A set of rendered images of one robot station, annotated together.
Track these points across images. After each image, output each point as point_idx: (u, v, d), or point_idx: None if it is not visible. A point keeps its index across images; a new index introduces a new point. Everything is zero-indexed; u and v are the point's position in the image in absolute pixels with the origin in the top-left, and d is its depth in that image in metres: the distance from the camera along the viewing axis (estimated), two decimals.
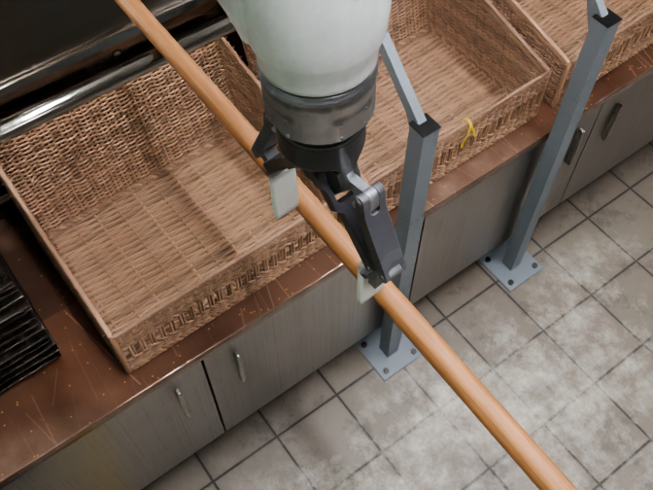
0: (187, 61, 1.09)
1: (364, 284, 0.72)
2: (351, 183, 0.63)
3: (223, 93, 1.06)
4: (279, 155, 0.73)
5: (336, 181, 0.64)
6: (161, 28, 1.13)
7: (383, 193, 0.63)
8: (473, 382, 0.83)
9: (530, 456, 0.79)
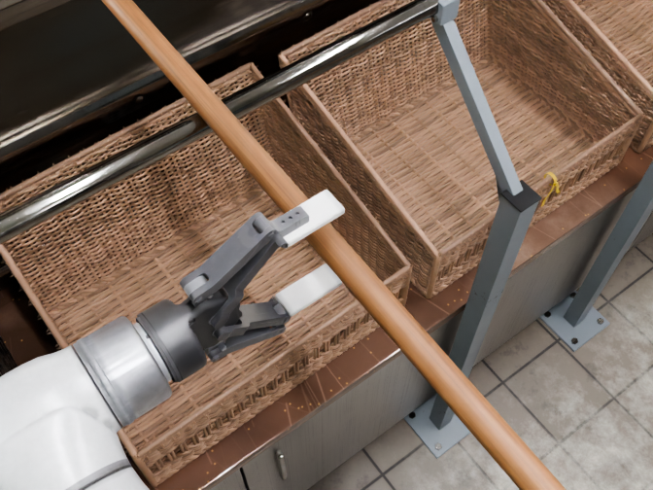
0: (242, 136, 0.83)
1: (300, 285, 0.83)
2: None
3: (292, 181, 0.81)
4: None
5: None
6: (207, 89, 0.87)
7: (216, 358, 0.78)
8: None
9: None
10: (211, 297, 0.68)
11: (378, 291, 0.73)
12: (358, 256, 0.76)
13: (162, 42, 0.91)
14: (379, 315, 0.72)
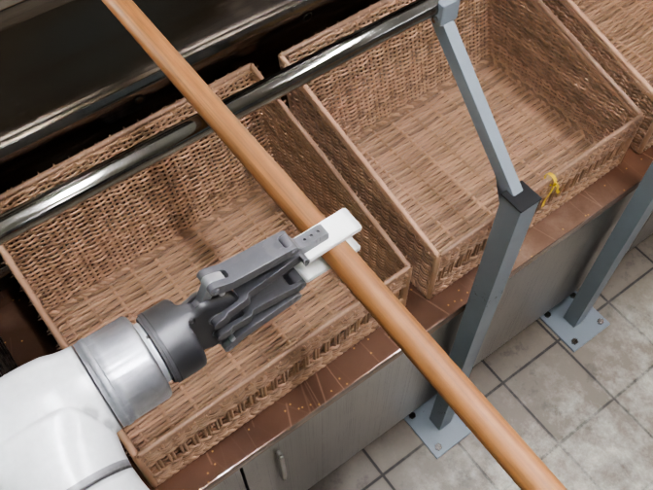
0: (243, 136, 0.84)
1: None
2: None
3: (292, 181, 0.81)
4: None
5: None
6: (208, 90, 0.87)
7: (231, 346, 0.79)
8: None
9: None
10: (223, 295, 0.69)
11: (379, 291, 0.73)
12: (359, 256, 0.76)
13: (163, 43, 0.92)
14: (380, 315, 0.72)
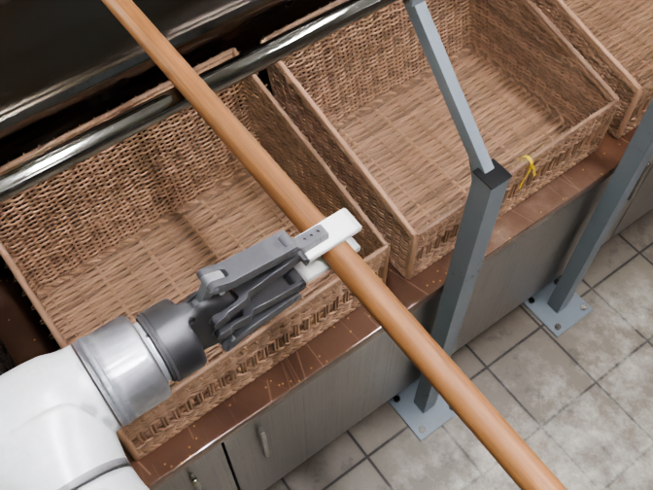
0: (243, 137, 0.84)
1: None
2: None
3: (292, 182, 0.81)
4: None
5: None
6: (208, 91, 0.88)
7: (231, 346, 0.79)
8: None
9: None
10: (223, 294, 0.69)
11: (379, 291, 0.73)
12: (359, 256, 0.76)
13: (164, 44, 0.92)
14: (380, 315, 0.72)
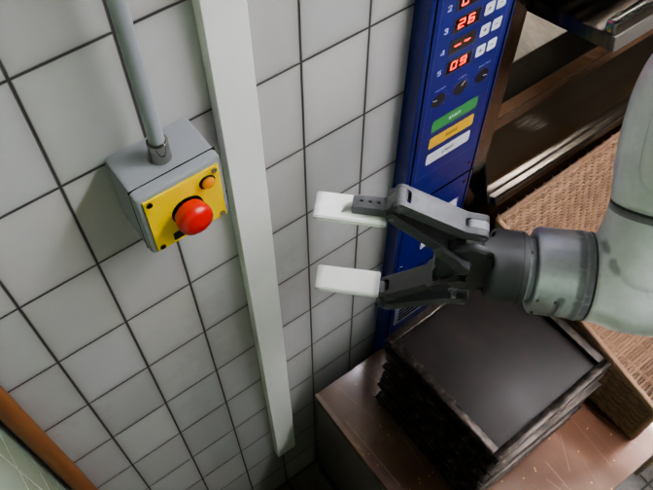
0: None
1: (349, 292, 0.83)
2: (466, 287, 0.80)
3: None
4: (416, 221, 0.72)
5: (465, 287, 0.79)
6: None
7: None
8: None
9: None
10: (469, 221, 0.73)
11: None
12: None
13: None
14: None
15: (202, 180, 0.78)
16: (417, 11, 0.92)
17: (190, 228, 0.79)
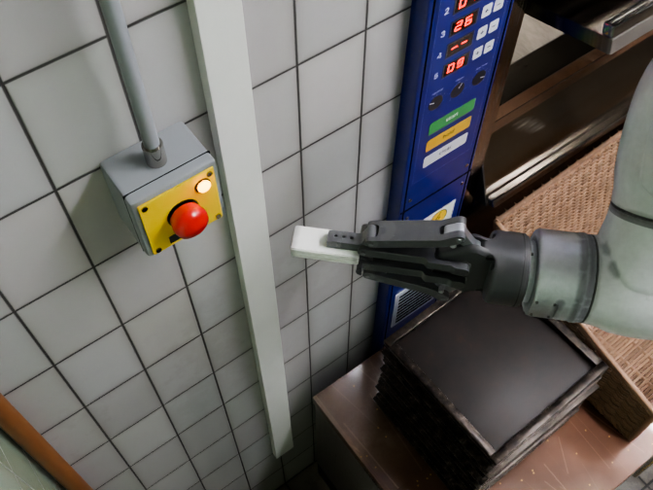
0: None
1: (327, 258, 0.78)
2: (458, 288, 0.80)
3: None
4: (391, 245, 0.76)
5: (465, 289, 0.79)
6: None
7: None
8: None
9: None
10: (454, 227, 0.74)
11: None
12: None
13: None
14: None
15: (197, 184, 0.78)
16: (413, 14, 0.92)
17: (186, 232, 0.78)
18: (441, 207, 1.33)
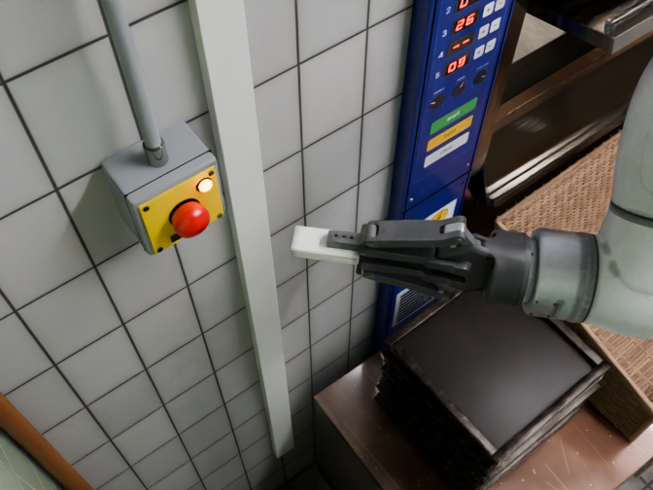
0: None
1: (327, 258, 0.78)
2: (458, 287, 0.80)
3: None
4: (391, 245, 0.76)
5: (465, 289, 0.79)
6: None
7: None
8: None
9: None
10: (454, 227, 0.74)
11: None
12: None
13: None
14: None
15: (199, 183, 0.78)
16: (415, 13, 0.92)
17: (188, 231, 0.78)
18: (442, 207, 1.33)
